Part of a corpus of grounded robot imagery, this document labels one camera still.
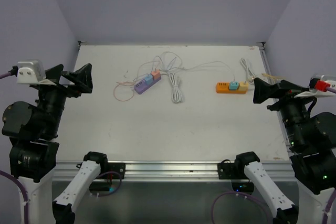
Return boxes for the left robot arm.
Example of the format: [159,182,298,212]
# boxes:
[2,60,109,223]

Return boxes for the teal usb charger plug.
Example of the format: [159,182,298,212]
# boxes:
[229,81,239,90]

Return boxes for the pink thin usb cable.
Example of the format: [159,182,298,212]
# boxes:
[113,61,158,102]

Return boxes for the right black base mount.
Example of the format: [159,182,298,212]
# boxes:
[217,159,237,180]

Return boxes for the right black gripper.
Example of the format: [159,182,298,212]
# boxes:
[253,76,319,147]

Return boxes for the orange power strip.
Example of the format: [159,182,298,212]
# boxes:
[216,81,248,94]

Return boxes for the pink usb charger plug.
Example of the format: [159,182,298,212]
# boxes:
[151,69,161,80]

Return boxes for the purple power strip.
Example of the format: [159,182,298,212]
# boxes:
[134,77,161,94]

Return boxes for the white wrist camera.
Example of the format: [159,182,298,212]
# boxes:
[16,60,56,86]
[295,74,335,98]

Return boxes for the white thin usb cable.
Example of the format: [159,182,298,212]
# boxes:
[132,51,236,86]

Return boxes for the white coiled power cord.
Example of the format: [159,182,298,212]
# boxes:
[160,70,185,104]

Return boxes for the yellow usb charger plug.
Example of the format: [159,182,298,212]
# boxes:
[238,82,249,91]

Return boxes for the white orange-strip power cord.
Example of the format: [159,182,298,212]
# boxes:
[240,57,258,86]

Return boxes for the blue usb charger plug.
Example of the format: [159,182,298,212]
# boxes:
[144,74,153,86]

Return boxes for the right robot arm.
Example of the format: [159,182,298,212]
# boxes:
[234,77,335,223]

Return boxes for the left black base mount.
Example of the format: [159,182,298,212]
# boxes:
[104,162,126,180]

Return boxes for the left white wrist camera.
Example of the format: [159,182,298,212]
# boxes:
[16,60,56,86]

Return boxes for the aluminium front rail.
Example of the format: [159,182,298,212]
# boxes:
[51,161,297,183]

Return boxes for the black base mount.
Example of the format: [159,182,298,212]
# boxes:
[104,162,126,180]
[217,159,237,180]

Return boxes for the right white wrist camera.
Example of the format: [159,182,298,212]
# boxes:
[295,74,335,98]

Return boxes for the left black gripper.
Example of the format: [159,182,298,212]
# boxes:
[37,61,92,136]

